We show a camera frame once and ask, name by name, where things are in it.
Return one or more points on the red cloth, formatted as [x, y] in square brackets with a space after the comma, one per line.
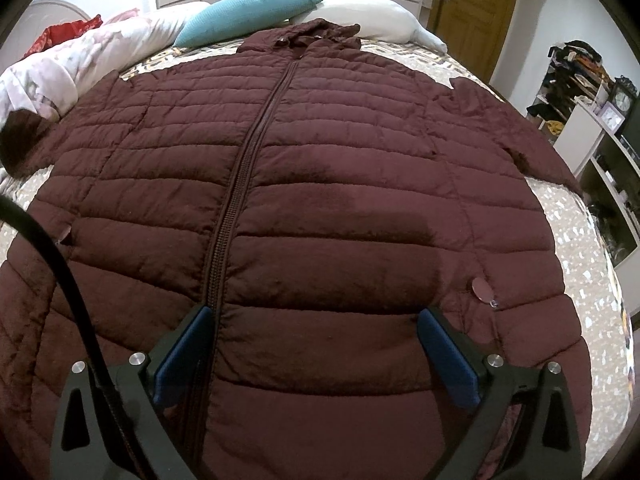
[55, 35]

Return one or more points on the dark table clock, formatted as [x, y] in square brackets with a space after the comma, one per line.
[623, 100]

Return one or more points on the white shelf unit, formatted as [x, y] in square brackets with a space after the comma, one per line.
[582, 125]

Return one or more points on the white plush pillow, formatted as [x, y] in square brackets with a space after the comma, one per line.
[370, 15]

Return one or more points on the teal pillow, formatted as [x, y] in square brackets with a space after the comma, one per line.
[240, 12]

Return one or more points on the beige patterned bed cover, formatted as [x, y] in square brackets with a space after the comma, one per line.
[575, 240]

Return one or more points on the pink round headboard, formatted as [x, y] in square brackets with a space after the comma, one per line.
[50, 12]

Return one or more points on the cluttered shoe rack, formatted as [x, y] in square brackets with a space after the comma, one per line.
[565, 75]

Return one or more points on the maroon quilted puffer jacket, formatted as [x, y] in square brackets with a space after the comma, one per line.
[325, 185]

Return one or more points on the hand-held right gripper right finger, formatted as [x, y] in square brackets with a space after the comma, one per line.
[447, 360]

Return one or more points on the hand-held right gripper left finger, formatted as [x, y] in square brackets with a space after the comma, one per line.
[182, 355]

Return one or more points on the wooden door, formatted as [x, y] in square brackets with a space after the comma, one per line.
[475, 5]

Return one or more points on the pink fleece blanket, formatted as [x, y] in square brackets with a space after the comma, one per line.
[75, 60]

